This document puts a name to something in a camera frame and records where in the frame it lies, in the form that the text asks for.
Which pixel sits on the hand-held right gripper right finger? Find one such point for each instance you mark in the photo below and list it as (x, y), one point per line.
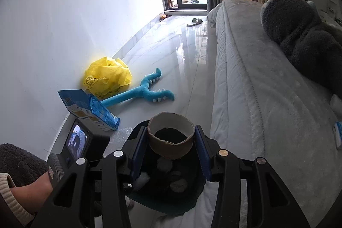
(202, 156)

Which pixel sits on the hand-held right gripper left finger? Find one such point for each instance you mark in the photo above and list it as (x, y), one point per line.
(139, 153)

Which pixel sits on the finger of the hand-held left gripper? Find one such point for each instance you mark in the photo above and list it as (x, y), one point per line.
(123, 177)

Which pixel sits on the brown cardboard tube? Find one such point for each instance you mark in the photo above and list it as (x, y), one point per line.
(171, 149)

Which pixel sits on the black trash bin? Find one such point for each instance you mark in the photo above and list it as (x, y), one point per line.
(160, 206)

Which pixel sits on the clear bubble wrap sheet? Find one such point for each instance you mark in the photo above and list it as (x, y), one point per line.
(120, 137)

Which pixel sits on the crumpled grey paper ball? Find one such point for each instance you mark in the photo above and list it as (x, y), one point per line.
(163, 164)
(178, 185)

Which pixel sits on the blue pet food bag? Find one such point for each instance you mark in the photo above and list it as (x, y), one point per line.
(90, 107)

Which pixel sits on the blue forked plush toy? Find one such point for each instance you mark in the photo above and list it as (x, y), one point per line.
(139, 91)

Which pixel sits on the yellow plastic bag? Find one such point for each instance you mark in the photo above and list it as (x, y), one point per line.
(107, 75)

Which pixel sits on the grey plush bed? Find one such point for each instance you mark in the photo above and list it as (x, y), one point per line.
(253, 110)

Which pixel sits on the person's dark fleece clothing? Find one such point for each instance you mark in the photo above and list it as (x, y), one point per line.
(21, 161)

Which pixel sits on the green slipper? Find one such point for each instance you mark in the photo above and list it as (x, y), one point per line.
(195, 22)

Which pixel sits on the blue white tissue packet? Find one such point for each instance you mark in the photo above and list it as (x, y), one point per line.
(338, 135)

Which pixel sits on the small orange floor item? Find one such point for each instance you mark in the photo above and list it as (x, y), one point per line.
(163, 16)

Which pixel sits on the dark grey fleece blanket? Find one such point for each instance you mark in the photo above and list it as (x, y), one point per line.
(307, 43)

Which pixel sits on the light blue plush toy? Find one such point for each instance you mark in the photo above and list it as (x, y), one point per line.
(311, 4)

